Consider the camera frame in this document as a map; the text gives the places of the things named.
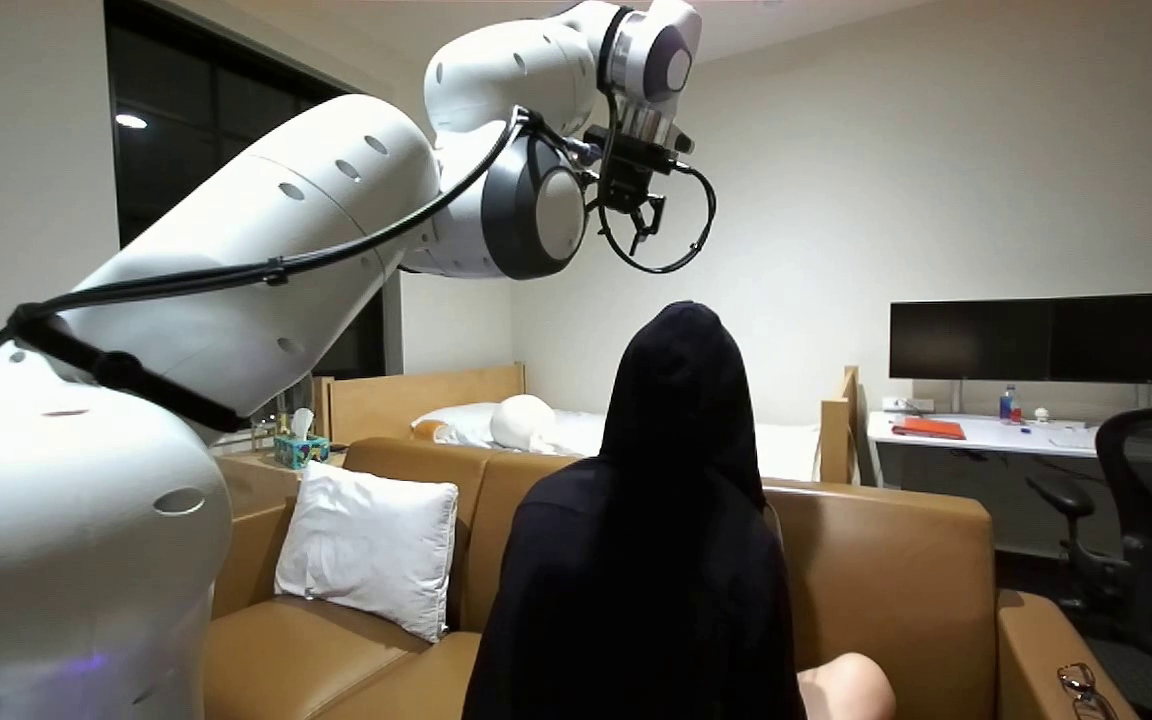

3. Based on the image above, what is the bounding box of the teal tissue box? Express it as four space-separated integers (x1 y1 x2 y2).
269 405 335 472

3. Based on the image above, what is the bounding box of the wide black monitor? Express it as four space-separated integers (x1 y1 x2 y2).
882 291 1152 391

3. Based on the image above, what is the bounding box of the white desk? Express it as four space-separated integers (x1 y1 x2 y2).
865 409 1106 465

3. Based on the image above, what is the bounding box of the tan leather sofa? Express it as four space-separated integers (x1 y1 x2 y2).
197 435 1141 720

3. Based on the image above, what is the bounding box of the red item on desk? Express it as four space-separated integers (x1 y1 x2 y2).
888 415 966 444

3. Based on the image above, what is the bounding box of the round white bed pillow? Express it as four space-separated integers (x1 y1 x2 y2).
489 391 568 459

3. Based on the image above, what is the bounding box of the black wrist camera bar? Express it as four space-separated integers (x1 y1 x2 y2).
580 126 699 171

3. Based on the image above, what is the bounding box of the dark grid window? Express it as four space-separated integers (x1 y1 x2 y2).
102 0 393 384

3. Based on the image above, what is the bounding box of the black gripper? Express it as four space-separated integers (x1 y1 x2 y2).
593 133 675 263

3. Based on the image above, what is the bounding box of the white dotted pillow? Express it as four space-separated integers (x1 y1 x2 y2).
272 459 462 650

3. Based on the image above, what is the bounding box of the white bedding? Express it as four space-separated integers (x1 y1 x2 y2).
409 391 824 485

